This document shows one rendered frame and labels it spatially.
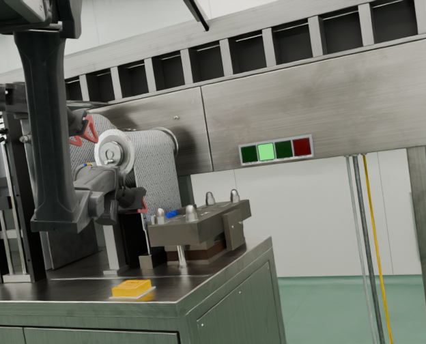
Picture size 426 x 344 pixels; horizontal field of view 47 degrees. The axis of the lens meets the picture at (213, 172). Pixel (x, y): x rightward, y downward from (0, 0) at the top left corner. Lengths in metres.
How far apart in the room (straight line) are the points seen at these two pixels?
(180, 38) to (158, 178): 0.51
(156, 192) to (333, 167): 2.57
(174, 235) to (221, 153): 0.42
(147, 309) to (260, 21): 0.97
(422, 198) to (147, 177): 0.88
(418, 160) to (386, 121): 0.22
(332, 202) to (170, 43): 2.51
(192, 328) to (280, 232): 3.02
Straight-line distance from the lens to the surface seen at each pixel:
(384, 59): 1.56
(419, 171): 1.71
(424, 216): 1.73
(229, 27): 1.70
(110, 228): 1.50
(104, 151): 1.50
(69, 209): 0.83
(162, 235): 1.42
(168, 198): 1.61
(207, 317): 1.28
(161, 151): 1.61
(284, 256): 4.21
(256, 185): 4.17
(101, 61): 1.96
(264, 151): 1.63
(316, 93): 1.58
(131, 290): 1.23
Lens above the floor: 1.23
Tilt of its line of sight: 3 degrees down
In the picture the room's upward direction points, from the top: 9 degrees counter-clockwise
